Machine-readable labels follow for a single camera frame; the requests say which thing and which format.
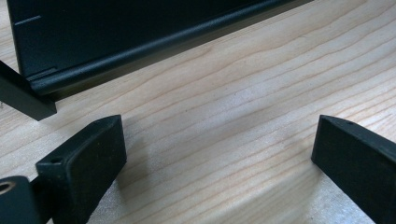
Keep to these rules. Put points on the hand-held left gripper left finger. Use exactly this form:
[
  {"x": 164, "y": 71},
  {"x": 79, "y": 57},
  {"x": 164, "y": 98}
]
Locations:
[{"x": 87, "y": 168}]

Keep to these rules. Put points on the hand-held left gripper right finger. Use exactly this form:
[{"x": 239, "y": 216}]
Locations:
[{"x": 358, "y": 165}]

